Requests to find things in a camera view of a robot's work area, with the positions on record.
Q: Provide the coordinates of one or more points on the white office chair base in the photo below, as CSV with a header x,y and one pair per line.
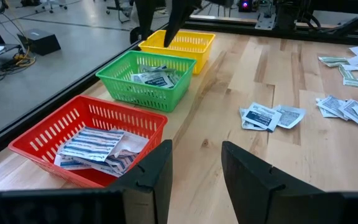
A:
x,y
50,4

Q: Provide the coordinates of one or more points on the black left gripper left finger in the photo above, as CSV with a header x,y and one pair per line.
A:
x,y
148,193

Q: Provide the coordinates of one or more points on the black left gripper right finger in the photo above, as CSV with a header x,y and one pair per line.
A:
x,y
259,199

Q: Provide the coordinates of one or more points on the black rolling stand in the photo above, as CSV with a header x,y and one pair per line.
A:
x,y
120,12

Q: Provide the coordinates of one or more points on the yellow plastic basket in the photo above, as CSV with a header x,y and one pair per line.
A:
x,y
197,34

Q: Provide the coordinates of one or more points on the black case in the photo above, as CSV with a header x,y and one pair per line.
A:
x,y
39,42

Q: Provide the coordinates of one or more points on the computer tower with blue lights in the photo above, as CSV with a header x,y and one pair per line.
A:
x,y
245,4

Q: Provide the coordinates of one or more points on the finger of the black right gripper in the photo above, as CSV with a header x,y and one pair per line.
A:
x,y
145,18
177,21

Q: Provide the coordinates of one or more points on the blue striped bandage packet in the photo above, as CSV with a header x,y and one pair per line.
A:
x,y
68,164
92,143
132,141
121,164

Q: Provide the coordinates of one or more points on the grey mounting plate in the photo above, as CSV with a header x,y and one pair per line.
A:
x,y
264,21

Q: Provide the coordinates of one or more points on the red plastic basket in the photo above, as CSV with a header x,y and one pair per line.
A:
x,y
120,106

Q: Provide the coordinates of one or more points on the green plastic basket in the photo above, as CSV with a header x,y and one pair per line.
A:
x,y
166,58

